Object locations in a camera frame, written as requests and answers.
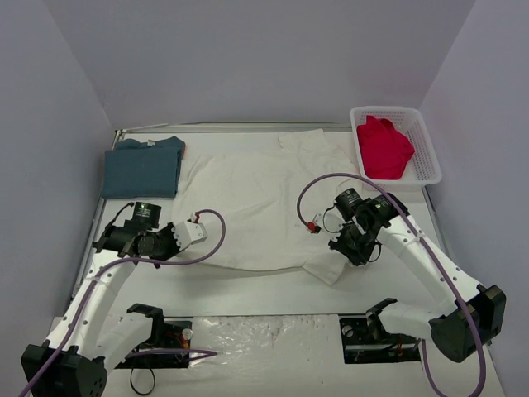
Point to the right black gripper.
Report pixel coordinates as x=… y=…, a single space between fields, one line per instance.
x=347 y=242

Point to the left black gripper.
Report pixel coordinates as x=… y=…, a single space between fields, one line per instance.
x=164 y=241

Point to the white t shirt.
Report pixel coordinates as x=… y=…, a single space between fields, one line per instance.
x=265 y=198

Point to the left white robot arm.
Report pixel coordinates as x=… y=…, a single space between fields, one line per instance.
x=76 y=358

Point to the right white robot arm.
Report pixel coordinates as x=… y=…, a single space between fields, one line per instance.
x=467 y=314

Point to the folded teal t shirt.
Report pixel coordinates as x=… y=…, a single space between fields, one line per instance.
x=150 y=169

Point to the red t shirt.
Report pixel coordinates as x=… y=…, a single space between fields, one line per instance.
x=384 y=150

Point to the white plastic basket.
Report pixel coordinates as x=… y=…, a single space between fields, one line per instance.
x=423 y=169

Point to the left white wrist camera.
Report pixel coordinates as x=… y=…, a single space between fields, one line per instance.
x=188 y=233

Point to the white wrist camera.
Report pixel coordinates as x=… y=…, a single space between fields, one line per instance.
x=188 y=233
x=318 y=224

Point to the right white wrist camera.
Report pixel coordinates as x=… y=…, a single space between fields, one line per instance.
x=318 y=224

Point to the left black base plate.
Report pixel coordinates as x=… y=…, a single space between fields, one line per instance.
x=177 y=334

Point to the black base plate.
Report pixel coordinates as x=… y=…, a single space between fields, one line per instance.
x=360 y=347
x=177 y=334

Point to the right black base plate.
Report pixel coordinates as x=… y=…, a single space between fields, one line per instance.
x=360 y=347

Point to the aluminium table rail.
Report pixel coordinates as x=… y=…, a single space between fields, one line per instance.
x=220 y=127

